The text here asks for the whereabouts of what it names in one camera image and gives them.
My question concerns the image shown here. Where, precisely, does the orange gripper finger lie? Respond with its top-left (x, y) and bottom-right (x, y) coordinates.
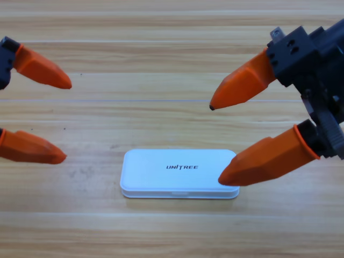
top-left (217, 124), bottom-right (321, 187)
top-left (0, 128), bottom-right (67, 165)

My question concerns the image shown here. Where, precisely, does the white Unitree pencil case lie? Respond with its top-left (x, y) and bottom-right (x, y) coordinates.
top-left (119, 149), bottom-right (240, 199)

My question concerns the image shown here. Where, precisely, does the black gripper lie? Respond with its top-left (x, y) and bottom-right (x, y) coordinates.
top-left (209, 17), bottom-right (344, 161)
top-left (0, 36), bottom-right (73, 91)

